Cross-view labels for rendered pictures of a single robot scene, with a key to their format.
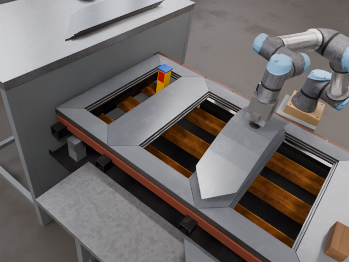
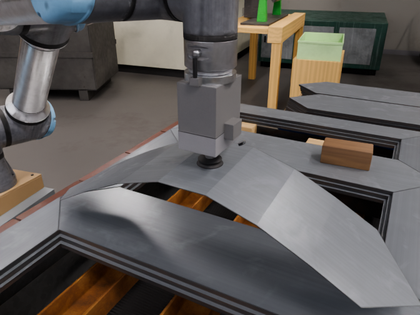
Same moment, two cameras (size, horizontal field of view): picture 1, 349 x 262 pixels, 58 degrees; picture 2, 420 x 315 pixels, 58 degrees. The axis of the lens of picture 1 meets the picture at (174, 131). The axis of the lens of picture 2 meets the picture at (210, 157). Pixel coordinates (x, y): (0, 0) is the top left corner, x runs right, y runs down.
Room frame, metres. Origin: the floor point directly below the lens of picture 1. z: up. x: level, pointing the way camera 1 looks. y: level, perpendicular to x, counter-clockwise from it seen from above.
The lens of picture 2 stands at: (1.00, 0.23, 1.29)
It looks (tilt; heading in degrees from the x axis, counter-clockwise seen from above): 26 degrees down; 268
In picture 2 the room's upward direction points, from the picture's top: straight up
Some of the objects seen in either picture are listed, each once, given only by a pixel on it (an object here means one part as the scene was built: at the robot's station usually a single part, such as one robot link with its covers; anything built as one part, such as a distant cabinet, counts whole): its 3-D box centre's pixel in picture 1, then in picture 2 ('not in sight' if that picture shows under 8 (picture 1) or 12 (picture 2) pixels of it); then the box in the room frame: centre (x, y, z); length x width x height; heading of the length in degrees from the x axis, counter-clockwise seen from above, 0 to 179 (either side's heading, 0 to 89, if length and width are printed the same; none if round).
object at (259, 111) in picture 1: (259, 108); (215, 109); (0.97, -0.30, 1.10); 0.10 x 0.09 x 0.16; 150
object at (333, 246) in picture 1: (338, 241); (346, 153); (0.62, -0.63, 0.87); 0.12 x 0.06 x 0.05; 155
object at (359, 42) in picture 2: not in sight; (323, 38); (-1.01, -5.80, 0.34); 1.69 x 1.55 x 0.69; 157
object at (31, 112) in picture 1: (119, 112); not in sight; (1.48, 0.36, 0.51); 1.30 x 0.04 x 1.01; 150
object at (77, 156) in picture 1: (80, 181); not in sight; (1.04, 0.46, 0.34); 0.06 x 0.06 x 0.68; 60
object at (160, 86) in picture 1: (162, 84); not in sight; (1.48, 0.11, 0.78); 0.05 x 0.05 x 0.19; 60
